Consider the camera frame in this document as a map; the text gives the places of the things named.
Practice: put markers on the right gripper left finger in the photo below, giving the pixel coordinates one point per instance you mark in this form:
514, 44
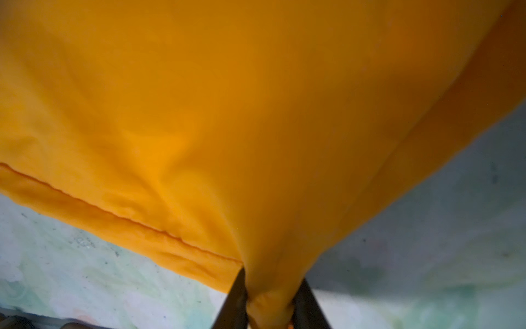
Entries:
233, 313

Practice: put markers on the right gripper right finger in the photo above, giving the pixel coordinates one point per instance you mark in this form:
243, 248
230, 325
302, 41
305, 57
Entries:
307, 312

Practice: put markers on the orange shorts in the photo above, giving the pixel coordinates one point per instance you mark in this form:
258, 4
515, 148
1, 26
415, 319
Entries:
214, 136

